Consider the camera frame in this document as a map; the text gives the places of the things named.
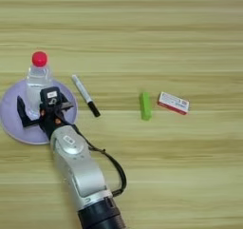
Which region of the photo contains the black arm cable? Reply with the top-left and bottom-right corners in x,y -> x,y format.
71,124 -> 128,198

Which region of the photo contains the white marker with black cap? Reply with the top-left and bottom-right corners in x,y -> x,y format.
71,74 -> 102,118

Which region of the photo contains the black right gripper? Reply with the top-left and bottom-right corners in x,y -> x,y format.
16,93 -> 75,141

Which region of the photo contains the green rectangular block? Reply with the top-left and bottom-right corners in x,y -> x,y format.
139,91 -> 153,122

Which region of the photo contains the red and white small box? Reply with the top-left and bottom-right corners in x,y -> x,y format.
157,91 -> 191,116

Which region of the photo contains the clear bottle with red cap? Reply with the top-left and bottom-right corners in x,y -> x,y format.
25,50 -> 54,119

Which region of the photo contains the lavender round plate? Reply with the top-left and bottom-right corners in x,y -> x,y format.
0,79 -> 79,145

